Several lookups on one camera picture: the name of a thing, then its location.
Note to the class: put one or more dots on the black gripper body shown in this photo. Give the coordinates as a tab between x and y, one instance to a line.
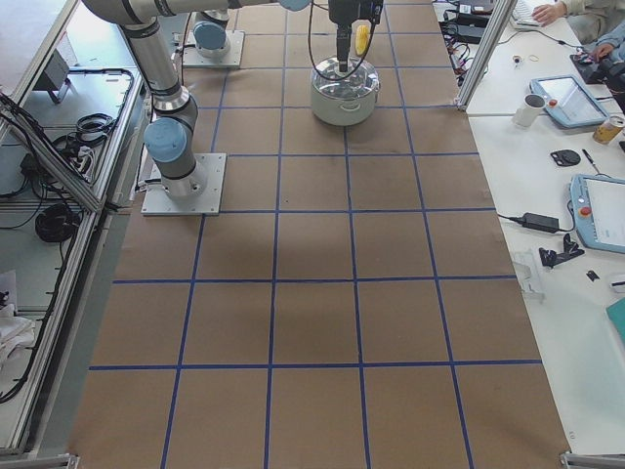
344	12

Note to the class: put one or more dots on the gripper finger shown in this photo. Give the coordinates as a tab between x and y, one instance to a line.
343	46

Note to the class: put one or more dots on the yellow corn cob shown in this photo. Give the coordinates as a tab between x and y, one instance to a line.
361	39

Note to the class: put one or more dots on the glass pot lid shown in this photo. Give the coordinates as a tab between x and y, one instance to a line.
361	80

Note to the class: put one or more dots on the mint green electric pot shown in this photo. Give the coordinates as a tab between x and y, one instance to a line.
342	113

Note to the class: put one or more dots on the white mug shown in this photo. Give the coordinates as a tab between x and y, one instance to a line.
531	106

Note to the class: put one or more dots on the person's hand on keyboard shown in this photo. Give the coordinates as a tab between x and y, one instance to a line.
548	13

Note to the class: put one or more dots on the far teach pendant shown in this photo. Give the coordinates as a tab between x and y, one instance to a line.
568	101

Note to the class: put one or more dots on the teach pendant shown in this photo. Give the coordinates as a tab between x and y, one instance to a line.
598	210
568	101

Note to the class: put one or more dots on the black round case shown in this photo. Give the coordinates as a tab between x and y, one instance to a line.
565	157

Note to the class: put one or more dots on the black power adapter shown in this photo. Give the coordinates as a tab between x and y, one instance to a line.
542	223

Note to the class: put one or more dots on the yellow drink can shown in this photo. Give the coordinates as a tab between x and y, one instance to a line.
608	130

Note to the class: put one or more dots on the near teach pendant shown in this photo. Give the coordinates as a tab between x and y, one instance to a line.
598	210

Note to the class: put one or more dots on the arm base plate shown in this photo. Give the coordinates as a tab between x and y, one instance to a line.
198	193
227	57

